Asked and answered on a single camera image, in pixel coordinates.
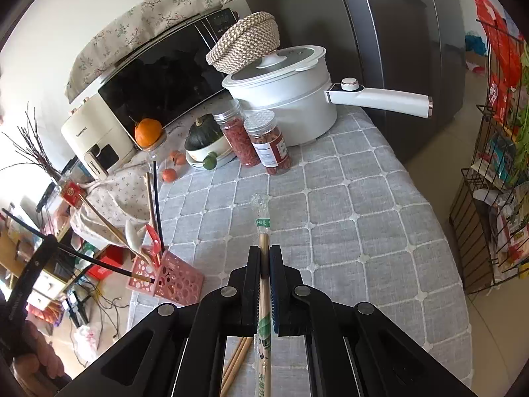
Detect person's left hand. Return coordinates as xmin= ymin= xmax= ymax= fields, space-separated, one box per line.
xmin=12 ymin=322 xmax=73 ymax=397

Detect black chopstick with gold end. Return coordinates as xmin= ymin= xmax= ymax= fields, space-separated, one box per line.
xmin=1 ymin=209 xmax=157 ymax=285

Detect disposable chopsticks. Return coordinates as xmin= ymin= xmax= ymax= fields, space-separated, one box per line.
xmin=250 ymin=193 xmax=273 ymax=397

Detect tall jar of red berries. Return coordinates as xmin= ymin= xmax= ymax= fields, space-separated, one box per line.
xmin=213 ymin=100 xmax=262 ymax=168

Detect small red plastic bag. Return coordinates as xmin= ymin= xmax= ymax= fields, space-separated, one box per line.
xmin=473 ymin=0 xmax=523 ymax=122

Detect black microwave oven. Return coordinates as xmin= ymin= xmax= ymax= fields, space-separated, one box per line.
xmin=97 ymin=6 xmax=240 ymax=127

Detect grey refrigerator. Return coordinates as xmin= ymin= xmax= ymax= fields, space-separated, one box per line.
xmin=229 ymin=0 xmax=468 ymax=164

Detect plain black chopstick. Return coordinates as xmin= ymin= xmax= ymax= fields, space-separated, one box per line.
xmin=151 ymin=160 xmax=166 ymax=255

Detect white bowl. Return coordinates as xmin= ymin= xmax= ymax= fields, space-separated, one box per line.
xmin=184 ymin=134 xmax=232 ymax=162

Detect floral cover cloth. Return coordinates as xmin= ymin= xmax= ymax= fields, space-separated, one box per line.
xmin=66 ymin=0 xmax=257 ymax=102

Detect large orange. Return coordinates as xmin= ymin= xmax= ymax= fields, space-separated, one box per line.
xmin=134 ymin=118 xmax=163 ymax=148

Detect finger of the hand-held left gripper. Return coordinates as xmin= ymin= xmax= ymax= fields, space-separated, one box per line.
xmin=17 ymin=235 xmax=59 ymax=287

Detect white plastic spoon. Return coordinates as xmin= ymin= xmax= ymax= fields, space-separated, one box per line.
xmin=125 ymin=218 xmax=155 ymax=265

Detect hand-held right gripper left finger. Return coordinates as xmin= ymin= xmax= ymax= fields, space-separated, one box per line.
xmin=68 ymin=245 xmax=262 ymax=397

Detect white small-flowered cloth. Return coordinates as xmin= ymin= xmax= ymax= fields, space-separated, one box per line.
xmin=70 ymin=161 xmax=162 ymax=249

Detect red plastic spoon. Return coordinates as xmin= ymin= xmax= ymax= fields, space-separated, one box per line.
xmin=145 ymin=223 xmax=165 ymax=265

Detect pink perforated utensil holder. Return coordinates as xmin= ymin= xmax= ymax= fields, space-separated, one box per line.
xmin=126 ymin=248 xmax=205 ymax=306

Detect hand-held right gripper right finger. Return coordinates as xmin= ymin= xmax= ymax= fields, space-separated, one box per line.
xmin=268 ymin=245 xmax=476 ymax=397

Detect red cardboard box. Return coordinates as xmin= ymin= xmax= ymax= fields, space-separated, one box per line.
xmin=85 ymin=244 xmax=133 ymax=282

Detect woven rope basket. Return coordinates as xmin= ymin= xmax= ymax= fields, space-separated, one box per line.
xmin=206 ymin=12 xmax=281 ymax=76

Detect green leafy vegetables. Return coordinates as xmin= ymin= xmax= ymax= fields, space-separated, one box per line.
xmin=510 ymin=41 xmax=529 ymax=166

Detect dried branches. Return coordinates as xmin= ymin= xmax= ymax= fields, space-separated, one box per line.
xmin=0 ymin=101 xmax=62 ymax=183

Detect wooden shelf unit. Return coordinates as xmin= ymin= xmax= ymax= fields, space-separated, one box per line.
xmin=0 ymin=202 xmax=75 ymax=323

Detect green squash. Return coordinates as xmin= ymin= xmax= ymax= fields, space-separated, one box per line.
xmin=184 ymin=114 xmax=224 ymax=151

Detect white electric pot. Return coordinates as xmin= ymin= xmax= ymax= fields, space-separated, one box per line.
xmin=222 ymin=70 xmax=434 ymax=147

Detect blue plastic bag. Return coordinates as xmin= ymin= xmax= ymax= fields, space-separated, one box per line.
xmin=465 ymin=33 xmax=488 ymax=56

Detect clear glass jar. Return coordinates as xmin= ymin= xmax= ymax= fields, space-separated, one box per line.
xmin=136 ymin=128 xmax=170 ymax=164

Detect labelled jar of red berries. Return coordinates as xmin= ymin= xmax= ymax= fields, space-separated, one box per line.
xmin=243 ymin=110 xmax=291 ymax=175

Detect cream air fryer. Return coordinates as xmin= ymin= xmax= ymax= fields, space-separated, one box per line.
xmin=61 ymin=93 xmax=139 ymax=180

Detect white pot lid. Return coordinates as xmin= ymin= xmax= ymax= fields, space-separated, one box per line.
xmin=222 ymin=45 xmax=327 ymax=92

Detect black wire rack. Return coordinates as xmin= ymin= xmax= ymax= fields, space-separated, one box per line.
xmin=448 ymin=19 xmax=529 ymax=294

